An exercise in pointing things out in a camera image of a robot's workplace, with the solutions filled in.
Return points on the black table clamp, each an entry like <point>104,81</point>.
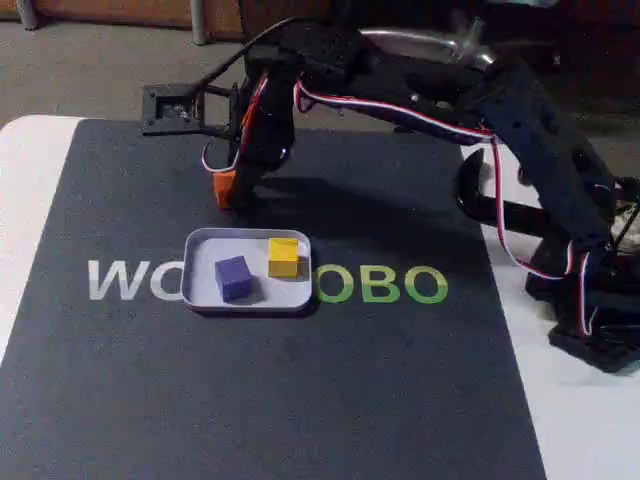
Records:
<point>467,195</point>

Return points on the dark mat with WOWROBO print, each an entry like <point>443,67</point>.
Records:
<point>300,400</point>

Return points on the chrome office chair base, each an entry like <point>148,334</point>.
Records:
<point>415,42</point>

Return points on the grey metal furniture leg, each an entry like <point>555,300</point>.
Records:
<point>199,22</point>
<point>27,12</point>

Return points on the black square camera box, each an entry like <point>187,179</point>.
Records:
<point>165,107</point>

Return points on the yellow wooden cube block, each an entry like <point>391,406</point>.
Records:
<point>282,257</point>

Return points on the purple wooden cube block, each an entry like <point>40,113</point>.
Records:
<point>232,279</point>

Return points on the white rounded rectangular tray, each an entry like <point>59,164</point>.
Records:
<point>290,292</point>

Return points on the dark brown cabinet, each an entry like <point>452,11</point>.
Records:
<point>280,15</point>

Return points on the orange wooden cube block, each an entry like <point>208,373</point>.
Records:
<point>223,192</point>

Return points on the brown wooden furniture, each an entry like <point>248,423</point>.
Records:
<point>110,10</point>

